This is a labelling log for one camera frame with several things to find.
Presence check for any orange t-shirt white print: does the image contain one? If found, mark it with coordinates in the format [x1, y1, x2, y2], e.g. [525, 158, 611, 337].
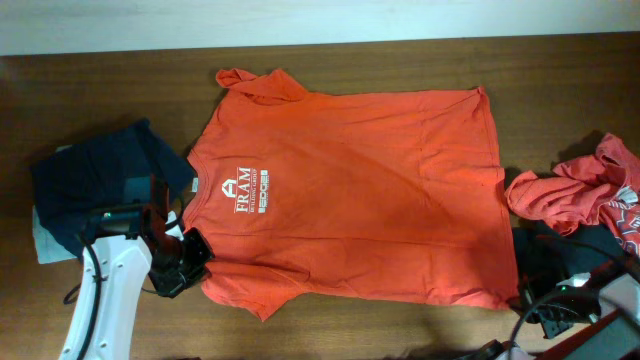
[184, 69, 518, 320]

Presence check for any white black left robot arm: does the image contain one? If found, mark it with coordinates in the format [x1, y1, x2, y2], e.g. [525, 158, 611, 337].
[60, 175, 214, 359]

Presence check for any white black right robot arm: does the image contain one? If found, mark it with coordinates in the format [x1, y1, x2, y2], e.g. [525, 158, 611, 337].
[461, 259, 639, 360]

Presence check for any black shirt in pile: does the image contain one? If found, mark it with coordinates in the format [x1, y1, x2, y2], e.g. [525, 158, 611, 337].
[512, 222, 630, 298]

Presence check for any red patterned shirt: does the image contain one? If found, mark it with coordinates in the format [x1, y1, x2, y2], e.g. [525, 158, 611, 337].
[505, 133, 639, 255]

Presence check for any folded light blue shirt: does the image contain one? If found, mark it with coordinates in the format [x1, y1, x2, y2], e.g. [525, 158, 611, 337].
[32, 144, 79, 265]

